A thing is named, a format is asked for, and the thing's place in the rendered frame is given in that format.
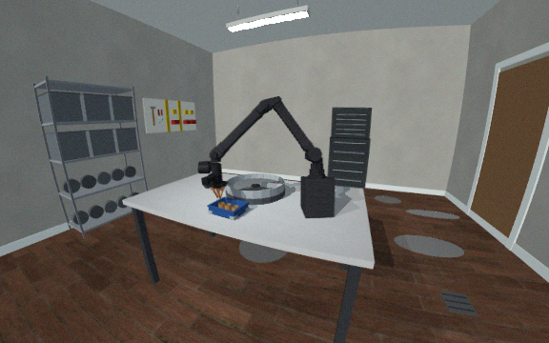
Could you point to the blue crate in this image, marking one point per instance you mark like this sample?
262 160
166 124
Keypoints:
242 207

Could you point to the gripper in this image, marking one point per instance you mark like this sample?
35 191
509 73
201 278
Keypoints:
217 188

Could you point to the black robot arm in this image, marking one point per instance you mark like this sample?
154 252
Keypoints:
313 154

